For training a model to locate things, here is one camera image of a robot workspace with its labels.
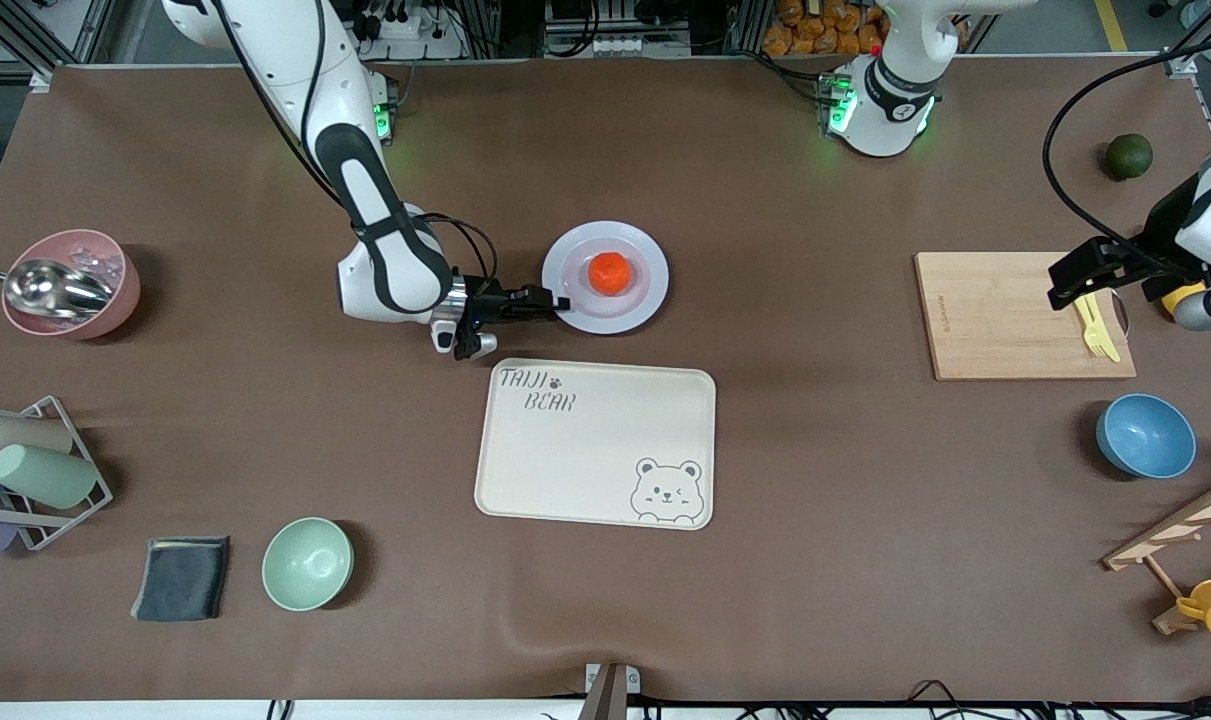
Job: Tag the small white socket strip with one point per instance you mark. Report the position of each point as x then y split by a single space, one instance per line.
615 45

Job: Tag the yellow lemon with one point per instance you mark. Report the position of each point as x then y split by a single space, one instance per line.
1177 292

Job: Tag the dark green avocado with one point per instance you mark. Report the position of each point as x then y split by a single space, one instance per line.
1130 156

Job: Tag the cream tray with bear print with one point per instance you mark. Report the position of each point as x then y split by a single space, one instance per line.
585 450

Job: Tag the pink bowl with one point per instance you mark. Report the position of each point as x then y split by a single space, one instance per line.
115 300

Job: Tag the yellow plastic fork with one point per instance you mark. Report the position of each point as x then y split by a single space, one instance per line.
1097 342

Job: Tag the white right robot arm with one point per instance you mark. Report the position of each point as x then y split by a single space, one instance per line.
365 290

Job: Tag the bag of orange snacks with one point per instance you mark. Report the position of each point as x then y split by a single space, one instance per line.
815 25

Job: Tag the wooden cutting board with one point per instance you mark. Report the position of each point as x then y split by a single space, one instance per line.
1005 320

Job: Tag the blue bowl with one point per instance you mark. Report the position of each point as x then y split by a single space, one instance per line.
1147 436

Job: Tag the white power strip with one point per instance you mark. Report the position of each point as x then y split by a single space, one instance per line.
415 45

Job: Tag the wooden mug rack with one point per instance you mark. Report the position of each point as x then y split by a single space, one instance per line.
1180 525

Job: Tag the mint green bowl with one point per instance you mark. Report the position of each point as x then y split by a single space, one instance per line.
307 563

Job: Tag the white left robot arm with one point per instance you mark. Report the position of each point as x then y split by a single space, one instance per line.
880 115

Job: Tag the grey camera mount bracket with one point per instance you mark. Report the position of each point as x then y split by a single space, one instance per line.
610 695

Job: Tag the shiny metal scoop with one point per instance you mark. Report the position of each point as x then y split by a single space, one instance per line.
60 287

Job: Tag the beige cup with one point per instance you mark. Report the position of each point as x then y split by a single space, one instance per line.
25 435

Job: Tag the orange fruit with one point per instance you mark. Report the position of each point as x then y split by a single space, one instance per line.
610 274

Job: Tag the pale lilac round plate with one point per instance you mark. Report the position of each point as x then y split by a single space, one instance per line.
635 305

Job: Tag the dark grey folded cloth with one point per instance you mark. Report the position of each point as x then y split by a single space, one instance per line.
181 578

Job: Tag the mint green cup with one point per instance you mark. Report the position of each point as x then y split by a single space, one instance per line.
45 476

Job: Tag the aluminium corner bracket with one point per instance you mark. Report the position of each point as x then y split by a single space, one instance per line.
1180 65
43 80

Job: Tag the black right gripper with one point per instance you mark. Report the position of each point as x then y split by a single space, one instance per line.
489 304

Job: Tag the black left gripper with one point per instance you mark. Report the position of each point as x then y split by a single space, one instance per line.
1151 243

